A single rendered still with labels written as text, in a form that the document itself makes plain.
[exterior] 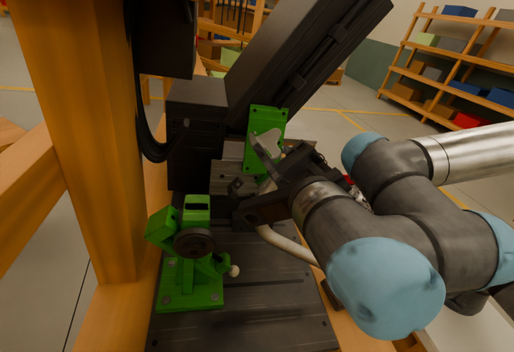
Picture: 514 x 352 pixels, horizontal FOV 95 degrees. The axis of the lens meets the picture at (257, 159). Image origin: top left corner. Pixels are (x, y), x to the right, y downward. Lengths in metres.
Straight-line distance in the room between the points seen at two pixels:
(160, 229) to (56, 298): 1.39
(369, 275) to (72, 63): 0.40
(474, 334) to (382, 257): 0.78
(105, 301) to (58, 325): 1.04
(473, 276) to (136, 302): 0.63
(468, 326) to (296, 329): 0.50
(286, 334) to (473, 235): 0.48
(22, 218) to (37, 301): 1.45
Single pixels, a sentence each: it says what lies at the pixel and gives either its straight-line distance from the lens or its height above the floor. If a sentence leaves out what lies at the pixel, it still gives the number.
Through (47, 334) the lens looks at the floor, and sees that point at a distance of 1.76.
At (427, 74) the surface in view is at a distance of 6.60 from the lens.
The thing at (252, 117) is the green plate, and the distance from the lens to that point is 0.69.
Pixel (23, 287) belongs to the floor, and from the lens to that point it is 1.95.
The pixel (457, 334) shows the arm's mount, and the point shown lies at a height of 0.89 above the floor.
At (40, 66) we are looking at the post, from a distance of 0.42.
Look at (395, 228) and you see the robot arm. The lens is 0.25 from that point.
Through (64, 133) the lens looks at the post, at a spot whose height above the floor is 1.30.
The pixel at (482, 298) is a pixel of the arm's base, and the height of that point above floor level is 0.96.
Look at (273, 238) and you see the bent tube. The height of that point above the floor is 1.08.
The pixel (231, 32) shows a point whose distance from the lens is 3.35.
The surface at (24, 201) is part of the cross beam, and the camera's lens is 0.44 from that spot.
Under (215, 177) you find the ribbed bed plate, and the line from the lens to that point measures 0.75.
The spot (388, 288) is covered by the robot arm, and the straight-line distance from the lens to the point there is 0.21.
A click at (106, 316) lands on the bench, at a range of 0.71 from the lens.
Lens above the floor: 1.51
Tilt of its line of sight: 33 degrees down
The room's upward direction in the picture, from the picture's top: 12 degrees clockwise
